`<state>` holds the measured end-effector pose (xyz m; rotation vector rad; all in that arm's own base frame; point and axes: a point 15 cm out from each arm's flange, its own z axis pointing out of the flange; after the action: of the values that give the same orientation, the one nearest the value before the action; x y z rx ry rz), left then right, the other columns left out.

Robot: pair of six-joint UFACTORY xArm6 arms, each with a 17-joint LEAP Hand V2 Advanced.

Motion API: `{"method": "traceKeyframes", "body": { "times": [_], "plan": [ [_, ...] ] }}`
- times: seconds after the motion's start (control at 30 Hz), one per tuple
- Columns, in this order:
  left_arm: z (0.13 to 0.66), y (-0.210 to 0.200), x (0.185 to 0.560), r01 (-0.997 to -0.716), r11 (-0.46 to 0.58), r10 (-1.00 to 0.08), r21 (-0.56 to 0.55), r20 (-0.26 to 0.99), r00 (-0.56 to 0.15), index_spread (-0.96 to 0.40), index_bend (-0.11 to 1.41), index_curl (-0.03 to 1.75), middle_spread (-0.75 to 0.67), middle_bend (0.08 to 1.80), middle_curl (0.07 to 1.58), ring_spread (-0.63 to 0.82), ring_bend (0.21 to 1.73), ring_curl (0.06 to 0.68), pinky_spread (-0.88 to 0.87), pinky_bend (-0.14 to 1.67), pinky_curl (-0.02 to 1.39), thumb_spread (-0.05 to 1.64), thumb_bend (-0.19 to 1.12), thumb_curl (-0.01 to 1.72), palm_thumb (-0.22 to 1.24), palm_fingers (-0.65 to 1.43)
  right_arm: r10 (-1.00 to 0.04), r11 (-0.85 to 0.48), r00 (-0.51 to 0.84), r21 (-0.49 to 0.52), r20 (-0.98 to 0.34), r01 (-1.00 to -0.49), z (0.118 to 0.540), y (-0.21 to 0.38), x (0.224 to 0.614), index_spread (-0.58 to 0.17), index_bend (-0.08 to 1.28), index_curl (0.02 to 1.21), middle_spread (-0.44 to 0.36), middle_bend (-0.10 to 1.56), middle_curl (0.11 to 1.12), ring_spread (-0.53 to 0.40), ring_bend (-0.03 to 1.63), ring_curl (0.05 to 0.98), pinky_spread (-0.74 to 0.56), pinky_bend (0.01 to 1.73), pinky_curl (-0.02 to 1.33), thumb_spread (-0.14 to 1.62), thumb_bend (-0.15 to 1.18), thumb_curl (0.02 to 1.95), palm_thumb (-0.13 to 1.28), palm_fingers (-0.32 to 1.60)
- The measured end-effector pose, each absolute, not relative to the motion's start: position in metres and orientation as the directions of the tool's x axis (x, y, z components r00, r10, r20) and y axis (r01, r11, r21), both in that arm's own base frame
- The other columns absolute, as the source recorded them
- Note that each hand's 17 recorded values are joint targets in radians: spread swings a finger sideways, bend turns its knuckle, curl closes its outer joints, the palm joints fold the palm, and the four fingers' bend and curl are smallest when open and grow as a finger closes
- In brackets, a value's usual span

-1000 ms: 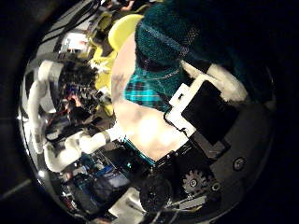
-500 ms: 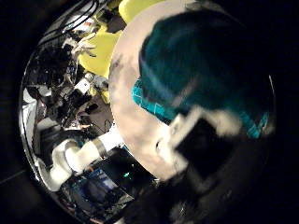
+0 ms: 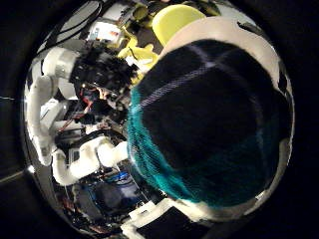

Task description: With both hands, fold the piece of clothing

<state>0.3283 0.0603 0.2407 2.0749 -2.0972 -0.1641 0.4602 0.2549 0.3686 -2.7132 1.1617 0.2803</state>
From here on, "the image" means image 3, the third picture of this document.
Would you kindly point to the white board with red mark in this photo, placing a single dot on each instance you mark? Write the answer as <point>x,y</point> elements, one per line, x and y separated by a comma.
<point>104,31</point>

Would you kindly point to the yellow plastic chair with label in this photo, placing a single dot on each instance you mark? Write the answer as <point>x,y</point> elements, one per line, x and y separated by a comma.
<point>141,54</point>

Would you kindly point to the teal black plaid cloth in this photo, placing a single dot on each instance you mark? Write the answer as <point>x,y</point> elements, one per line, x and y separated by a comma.
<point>206,126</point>

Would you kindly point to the blue equipment case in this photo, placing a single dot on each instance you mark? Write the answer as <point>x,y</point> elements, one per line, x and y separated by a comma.
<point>113,194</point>

